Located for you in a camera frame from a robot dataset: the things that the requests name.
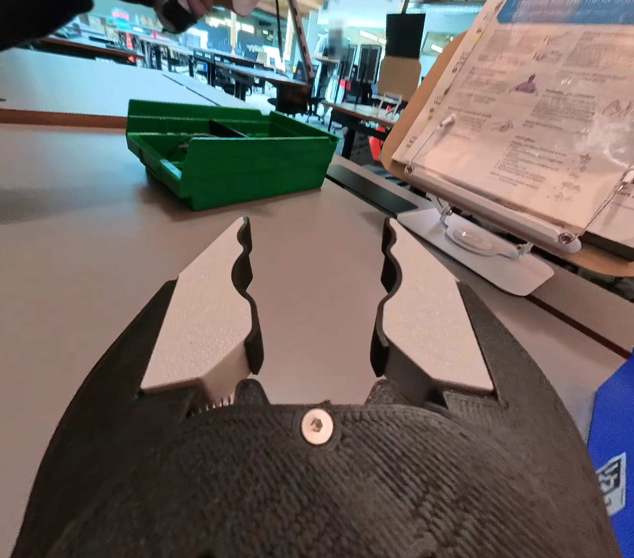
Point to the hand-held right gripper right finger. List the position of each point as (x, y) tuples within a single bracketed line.
[(431, 320)]

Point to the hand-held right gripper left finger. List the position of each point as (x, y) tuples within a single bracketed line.
[(203, 320)]

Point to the green plastic bin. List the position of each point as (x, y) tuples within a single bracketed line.
[(257, 172)]

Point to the blue bin with white label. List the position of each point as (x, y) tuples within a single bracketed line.
[(614, 419)]

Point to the background wooden desk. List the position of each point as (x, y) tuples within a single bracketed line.
[(361, 112)]

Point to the wooden document stand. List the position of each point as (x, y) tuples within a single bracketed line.
[(495, 241), (398, 78)]

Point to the black hanging panel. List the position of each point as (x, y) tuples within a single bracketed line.
[(405, 36)]

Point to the printed instruction sheet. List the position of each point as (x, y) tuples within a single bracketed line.
[(535, 97)]

